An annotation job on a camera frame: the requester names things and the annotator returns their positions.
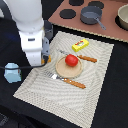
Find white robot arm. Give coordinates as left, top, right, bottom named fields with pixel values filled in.
left=3, top=0, right=50, bottom=66

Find fork with orange handle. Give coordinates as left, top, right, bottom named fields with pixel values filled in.
left=44, top=71, right=86, bottom=89

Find light blue cup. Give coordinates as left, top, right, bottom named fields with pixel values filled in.
left=4, top=63, right=21, bottom=83

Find grey cooking pot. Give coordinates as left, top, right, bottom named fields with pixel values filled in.
left=44, top=20, right=53, bottom=40

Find red tomato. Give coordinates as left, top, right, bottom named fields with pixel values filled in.
left=65, top=54, right=78, bottom=66

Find beige bowl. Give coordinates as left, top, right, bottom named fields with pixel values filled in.
left=118, top=4, right=128, bottom=30

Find woven beige placemat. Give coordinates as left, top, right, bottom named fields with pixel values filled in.
left=14, top=31, right=114, bottom=128

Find round wooden plate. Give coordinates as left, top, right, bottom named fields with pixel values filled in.
left=55, top=56, right=83, bottom=78

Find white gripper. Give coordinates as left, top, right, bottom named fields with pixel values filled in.
left=19, top=30, right=50, bottom=66

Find brown stove top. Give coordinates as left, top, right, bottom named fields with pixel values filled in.
left=49, top=0, right=128, bottom=42

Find knife with orange handle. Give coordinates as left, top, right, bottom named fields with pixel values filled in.
left=57, top=49, right=97, bottom=63

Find yellow butter box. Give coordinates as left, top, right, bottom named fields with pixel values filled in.
left=72, top=39, right=89, bottom=52

